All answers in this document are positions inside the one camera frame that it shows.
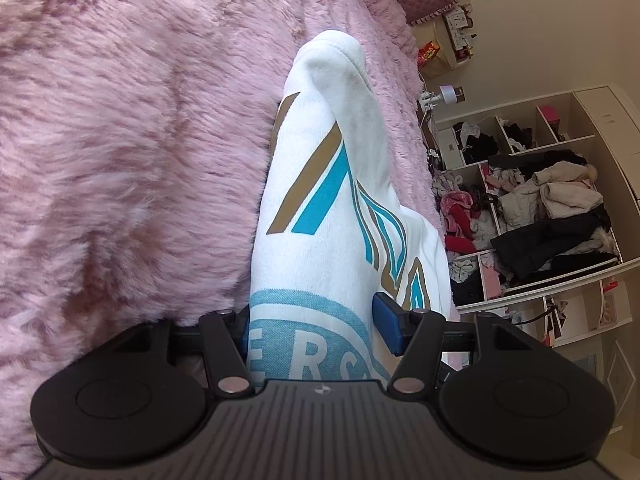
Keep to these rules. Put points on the white sweatshirt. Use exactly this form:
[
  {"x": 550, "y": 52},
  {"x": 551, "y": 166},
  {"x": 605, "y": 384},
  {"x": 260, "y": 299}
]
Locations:
[{"x": 325, "y": 170}]

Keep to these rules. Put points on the white wall fixture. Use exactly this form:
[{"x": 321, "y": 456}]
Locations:
[{"x": 457, "y": 22}]

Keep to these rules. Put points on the white table lamp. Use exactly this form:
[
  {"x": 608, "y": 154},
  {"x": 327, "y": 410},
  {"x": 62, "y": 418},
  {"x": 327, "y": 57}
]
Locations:
[{"x": 450, "y": 94}]

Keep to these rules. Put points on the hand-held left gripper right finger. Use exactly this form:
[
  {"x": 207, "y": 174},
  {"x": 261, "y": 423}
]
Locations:
[{"x": 387, "y": 325}]

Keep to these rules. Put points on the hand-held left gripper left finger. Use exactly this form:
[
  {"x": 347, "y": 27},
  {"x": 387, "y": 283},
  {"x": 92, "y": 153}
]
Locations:
[{"x": 222, "y": 350}]

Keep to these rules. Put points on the pink fluffy blanket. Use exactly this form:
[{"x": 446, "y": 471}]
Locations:
[{"x": 140, "y": 135}]

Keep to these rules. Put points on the white shelf unit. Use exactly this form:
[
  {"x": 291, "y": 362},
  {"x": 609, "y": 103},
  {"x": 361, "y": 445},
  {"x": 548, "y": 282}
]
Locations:
[{"x": 600, "y": 125}]

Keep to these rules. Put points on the red snack bag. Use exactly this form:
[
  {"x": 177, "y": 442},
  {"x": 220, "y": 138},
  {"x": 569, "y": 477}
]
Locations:
[{"x": 429, "y": 52}]

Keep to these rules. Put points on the pile of clothes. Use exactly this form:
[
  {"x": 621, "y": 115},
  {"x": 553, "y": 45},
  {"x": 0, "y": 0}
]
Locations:
[{"x": 545, "y": 210}]

